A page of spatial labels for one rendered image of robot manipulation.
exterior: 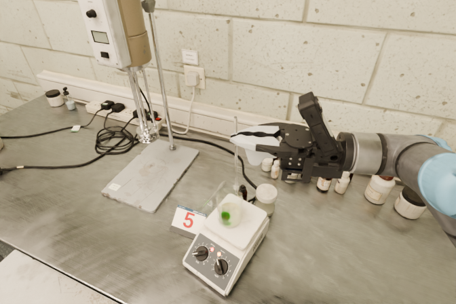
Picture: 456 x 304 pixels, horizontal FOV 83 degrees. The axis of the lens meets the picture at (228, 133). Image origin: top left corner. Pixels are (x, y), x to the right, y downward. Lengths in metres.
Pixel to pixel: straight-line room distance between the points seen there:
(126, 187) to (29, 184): 0.33
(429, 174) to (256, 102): 0.66
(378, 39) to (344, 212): 0.49
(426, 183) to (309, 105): 0.18
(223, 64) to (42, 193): 0.72
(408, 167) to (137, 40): 0.59
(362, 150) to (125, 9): 0.55
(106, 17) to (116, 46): 0.06
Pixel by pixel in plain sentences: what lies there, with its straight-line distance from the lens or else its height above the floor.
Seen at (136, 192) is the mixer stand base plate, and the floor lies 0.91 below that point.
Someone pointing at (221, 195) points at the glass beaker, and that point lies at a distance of 0.64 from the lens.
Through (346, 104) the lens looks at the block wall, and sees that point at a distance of 0.92.
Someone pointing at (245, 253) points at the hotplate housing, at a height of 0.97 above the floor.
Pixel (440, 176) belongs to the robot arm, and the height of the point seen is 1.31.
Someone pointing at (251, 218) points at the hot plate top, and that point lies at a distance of 0.68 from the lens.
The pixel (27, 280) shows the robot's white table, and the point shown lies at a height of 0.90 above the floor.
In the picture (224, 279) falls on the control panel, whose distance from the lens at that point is 0.65.
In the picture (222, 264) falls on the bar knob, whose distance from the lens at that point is 0.65.
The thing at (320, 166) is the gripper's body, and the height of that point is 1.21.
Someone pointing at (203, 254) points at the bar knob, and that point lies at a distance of 0.65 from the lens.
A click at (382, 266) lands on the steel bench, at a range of 0.81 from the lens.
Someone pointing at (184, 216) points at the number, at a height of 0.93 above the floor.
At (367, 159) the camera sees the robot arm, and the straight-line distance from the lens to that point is 0.49.
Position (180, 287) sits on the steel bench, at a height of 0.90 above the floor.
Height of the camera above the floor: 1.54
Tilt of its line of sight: 36 degrees down
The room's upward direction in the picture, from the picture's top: straight up
